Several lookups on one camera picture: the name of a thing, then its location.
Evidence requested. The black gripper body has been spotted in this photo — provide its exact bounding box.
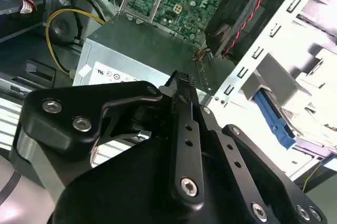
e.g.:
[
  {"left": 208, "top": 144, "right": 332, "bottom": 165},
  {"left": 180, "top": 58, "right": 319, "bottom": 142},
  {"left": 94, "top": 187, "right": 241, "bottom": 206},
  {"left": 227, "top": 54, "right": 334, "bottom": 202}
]
[{"left": 51, "top": 100, "right": 255, "bottom": 224}]

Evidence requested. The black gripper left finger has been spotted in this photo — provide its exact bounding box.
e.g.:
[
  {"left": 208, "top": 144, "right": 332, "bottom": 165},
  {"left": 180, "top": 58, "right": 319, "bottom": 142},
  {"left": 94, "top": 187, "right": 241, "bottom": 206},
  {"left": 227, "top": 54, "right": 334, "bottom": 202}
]
[{"left": 10, "top": 70, "right": 205, "bottom": 207}]

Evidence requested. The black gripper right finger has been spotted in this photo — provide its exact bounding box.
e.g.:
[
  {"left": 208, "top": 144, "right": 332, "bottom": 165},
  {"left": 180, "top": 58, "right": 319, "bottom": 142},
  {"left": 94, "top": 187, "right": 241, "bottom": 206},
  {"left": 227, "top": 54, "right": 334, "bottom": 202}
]
[{"left": 194, "top": 86, "right": 328, "bottom": 224}]

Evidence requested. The hard disk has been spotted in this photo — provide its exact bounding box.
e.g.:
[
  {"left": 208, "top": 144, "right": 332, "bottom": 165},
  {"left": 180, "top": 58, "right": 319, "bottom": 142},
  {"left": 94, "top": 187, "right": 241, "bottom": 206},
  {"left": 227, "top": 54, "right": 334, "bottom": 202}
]
[{"left": 252, "top": 87, "right": 337, "bottom": 156}]

